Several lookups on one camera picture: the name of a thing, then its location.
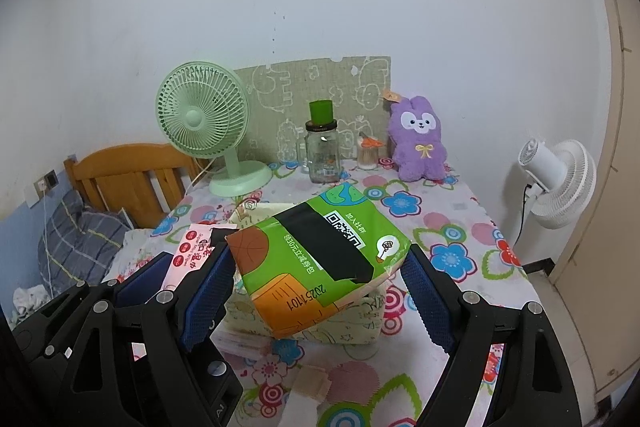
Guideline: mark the beige door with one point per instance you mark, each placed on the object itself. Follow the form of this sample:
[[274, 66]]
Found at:
[[620, 132]]

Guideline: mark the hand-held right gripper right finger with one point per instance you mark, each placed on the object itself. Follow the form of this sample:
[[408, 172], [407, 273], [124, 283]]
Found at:
[[430, 302]]

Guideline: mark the wall power outlet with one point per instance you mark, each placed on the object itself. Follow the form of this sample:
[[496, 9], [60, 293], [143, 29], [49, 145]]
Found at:
[[45, 182]]

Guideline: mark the purple plush bunny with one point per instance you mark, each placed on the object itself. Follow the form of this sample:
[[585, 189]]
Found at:
[[420, 142]]

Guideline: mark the grey plaid pillow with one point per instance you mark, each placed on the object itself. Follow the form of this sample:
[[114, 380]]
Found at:
[[80, 242]]

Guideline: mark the green plastic cup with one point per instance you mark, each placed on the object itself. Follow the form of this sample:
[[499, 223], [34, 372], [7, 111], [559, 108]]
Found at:
[[321, 109]]

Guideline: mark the white floral bedsheet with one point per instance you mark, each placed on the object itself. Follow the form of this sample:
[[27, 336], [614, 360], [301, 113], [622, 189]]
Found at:
[[135, 242]]

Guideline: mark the white paper packet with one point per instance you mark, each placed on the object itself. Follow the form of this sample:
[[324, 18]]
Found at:
[[300, 412]]

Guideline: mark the green cartoon printed board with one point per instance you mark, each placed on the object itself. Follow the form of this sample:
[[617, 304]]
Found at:
[[320, 82]]

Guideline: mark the small toothpick jar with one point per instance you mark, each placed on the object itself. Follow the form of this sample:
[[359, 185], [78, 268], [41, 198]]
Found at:
[[369, 152]]

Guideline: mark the green tissue pack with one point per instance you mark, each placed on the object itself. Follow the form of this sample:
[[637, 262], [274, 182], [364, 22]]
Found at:
[[320, 257]]

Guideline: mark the glass jar mug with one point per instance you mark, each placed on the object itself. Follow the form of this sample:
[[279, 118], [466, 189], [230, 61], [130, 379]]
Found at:
[[322, 157]]

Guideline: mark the yellow cartoon fabric storage box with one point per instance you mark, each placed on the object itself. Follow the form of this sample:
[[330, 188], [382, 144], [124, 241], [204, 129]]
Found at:
[[350, 327]]

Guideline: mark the brown plush toy tag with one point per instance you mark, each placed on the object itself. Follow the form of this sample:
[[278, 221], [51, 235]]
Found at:
[[391, 96]]

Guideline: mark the white standing fan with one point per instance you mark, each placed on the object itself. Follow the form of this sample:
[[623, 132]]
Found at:
[[565, 182]]

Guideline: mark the wooden bed headboard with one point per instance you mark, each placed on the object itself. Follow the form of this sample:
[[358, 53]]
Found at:
[[125, 172]]

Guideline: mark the beige small packet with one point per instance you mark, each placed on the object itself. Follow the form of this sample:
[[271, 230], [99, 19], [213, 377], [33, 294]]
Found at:
[[312, 382]]

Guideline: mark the white crumpled cloth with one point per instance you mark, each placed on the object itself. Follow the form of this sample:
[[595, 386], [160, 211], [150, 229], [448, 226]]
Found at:
[[27, 302]]

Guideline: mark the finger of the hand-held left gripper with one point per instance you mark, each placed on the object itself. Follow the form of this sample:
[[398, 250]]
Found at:
[[142, 277], [220, 382]]

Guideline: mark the green desk fan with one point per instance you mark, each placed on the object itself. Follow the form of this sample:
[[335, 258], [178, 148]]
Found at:
[[192, 119]]

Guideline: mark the pale pink flat packet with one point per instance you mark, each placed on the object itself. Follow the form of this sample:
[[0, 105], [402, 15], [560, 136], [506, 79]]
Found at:
[[245, 347]]

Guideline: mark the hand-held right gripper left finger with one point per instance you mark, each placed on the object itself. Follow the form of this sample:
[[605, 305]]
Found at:
[[207, 302]]

